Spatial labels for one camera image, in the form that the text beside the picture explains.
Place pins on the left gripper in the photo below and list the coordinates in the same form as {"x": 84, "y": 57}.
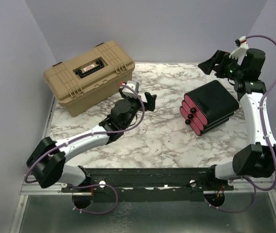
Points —
{"x": 151, "y": 101}

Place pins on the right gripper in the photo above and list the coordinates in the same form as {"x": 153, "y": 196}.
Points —
{"x": 207, "y": 66}

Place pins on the black makeup drawer organizer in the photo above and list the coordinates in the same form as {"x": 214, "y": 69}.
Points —
{"x": 216, "y": 103}

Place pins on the pink bottom drawer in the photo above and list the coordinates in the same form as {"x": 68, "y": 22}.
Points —
{"x": 190, "y": 120}

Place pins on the pink drawer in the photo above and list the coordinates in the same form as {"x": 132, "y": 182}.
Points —
{"x": 191, "y": 118}
{"x": 198, "y": 114}

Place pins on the pink top drawer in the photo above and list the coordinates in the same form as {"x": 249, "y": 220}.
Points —
{"x": 198, "y": 114}

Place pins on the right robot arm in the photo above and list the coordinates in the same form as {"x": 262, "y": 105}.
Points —
{"x": 258, "y": 158}

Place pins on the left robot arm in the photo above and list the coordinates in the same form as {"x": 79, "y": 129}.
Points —
{"x": 48, "y": 162}

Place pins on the tan plastic toolbox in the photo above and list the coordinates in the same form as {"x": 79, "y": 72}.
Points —
{"x": 82, "y": 82}

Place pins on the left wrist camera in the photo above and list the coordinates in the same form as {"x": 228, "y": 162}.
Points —
{"x": 129, "y": 89}

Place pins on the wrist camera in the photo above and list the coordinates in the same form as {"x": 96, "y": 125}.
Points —
{"x": 242, "y": 47}
{"x": 129, "y": 89}

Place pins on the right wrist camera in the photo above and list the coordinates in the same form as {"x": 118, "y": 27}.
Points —
{"x": 242, "y": 47}

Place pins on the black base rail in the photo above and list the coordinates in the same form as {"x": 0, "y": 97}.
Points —
{"x": 149, "y": 184}

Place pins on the aluminium extrusion frame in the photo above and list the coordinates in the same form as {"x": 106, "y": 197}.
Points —
{"x": 161, "y": 140}

